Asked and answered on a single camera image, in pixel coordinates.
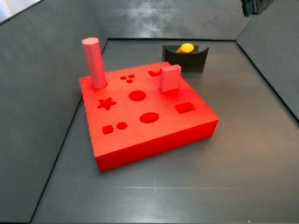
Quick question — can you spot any yellow oval peg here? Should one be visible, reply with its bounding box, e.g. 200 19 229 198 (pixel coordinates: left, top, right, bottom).
177 43 194 53

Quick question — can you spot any black curved fixture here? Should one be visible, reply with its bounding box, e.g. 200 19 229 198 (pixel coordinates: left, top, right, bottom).
163 45 210 73

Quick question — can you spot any red shape sorter block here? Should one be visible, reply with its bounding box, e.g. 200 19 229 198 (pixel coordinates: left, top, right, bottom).
79 62 220 172

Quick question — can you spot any red rectangular peg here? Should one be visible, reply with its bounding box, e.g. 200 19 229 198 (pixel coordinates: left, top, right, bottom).
161 65 182 92

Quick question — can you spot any red octagonal peg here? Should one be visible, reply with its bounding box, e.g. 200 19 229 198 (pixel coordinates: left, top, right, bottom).
82 38 109 89

